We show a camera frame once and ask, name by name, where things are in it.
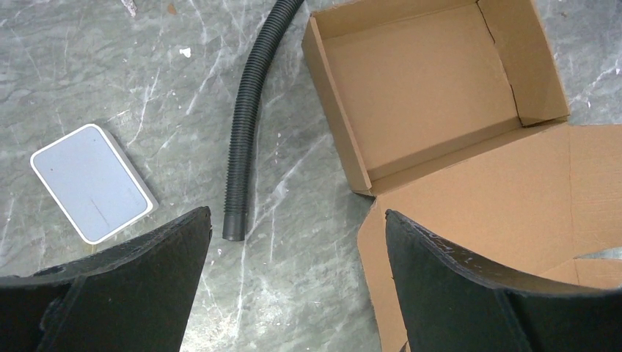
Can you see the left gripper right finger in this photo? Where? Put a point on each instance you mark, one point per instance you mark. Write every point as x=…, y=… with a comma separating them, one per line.
x=453, y=299

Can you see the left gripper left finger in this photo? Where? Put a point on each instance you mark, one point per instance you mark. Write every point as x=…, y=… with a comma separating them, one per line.
x=134, y=296

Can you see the brown cardboard box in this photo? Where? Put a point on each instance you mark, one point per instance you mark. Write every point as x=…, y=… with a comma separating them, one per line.
x=452, y=113

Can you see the clear plastic case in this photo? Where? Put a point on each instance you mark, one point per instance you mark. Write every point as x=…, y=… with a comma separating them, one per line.
x=93, y=182

